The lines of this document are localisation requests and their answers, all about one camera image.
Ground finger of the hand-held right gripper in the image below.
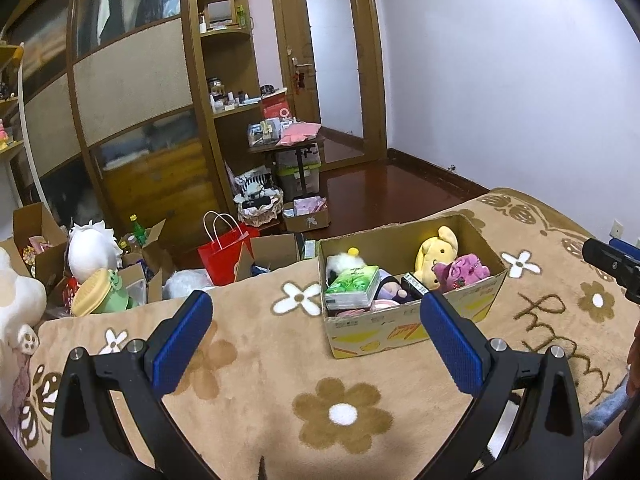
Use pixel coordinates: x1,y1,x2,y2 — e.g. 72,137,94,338
607,238,640,262
582,238,640,284

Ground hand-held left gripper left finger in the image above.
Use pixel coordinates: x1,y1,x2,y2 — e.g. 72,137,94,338
50,290,221,480

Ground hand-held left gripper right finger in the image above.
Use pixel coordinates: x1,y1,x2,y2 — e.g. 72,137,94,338
419,290,586,480

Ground dark purple packet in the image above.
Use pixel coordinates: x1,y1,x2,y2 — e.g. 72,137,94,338
400,272,432,297

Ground yellow plush toy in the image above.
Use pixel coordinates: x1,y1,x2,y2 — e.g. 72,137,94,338
413,226,460,291

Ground green tissue packet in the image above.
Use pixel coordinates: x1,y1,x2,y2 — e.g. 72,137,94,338
324,265,382,311

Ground black and white plush keychain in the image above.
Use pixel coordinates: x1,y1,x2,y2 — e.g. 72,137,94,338
324,246,362,282

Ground person's right forearm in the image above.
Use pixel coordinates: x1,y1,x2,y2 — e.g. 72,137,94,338
626,327,640,397

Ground white fluffy bundle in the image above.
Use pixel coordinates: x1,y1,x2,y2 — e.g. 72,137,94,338
162,268,219,301

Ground pink plush toy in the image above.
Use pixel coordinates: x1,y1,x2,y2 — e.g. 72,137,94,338
432,253,492,294

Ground cardboard box with bottles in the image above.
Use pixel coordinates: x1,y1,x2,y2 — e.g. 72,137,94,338
117,218,176,307

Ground green frog plush toy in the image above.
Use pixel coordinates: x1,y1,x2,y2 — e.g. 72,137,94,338
69,267,134,317

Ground red paper bag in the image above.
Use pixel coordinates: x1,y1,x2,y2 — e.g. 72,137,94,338
197,211,261,286

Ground green glass bottle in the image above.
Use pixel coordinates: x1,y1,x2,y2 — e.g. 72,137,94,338
128,214,149,246

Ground white round plush toy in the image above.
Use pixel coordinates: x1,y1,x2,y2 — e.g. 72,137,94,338
67,219,124,284

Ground person's blue jeans leg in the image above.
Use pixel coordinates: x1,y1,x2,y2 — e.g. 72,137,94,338
581,389,632,442

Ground brown cardboard box with flaps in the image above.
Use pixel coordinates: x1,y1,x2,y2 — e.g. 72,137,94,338
234,232,301,281

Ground wicker basket with lace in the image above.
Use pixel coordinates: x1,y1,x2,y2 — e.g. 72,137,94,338
236,187,285,227

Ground large white plush toy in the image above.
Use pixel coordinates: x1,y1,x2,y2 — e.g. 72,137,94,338
0,247,47,407

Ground small cardboard box pink items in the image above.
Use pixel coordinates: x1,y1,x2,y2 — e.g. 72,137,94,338
282,195,331,234

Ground cardboard box with colourful toys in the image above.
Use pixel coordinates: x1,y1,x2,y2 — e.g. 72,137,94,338
12,202,69,292

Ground clear storage bin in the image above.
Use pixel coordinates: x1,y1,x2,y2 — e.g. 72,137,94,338
274,147,322,201

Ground small side table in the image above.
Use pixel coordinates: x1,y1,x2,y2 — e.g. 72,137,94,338
248,134,326,202

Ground pink folded cloth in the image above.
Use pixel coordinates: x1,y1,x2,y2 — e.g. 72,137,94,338
276,120,324,147

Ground red gift box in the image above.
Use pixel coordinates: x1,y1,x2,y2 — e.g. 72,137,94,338
259,89,291,124

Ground wooden wardrobe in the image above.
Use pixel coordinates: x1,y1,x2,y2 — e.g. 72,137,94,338
0,0,217,262

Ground wooden corner shelf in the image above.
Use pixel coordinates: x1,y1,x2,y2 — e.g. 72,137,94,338
187,0,282,232

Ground wooden door with frosted glass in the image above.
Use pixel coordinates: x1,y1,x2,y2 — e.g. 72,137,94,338
269,0,389,164

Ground small framed mirror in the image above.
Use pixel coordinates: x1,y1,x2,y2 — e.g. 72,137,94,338
205,0,232,26

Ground yellow wall shelf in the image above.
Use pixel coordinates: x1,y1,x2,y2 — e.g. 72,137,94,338
0,44,27,162

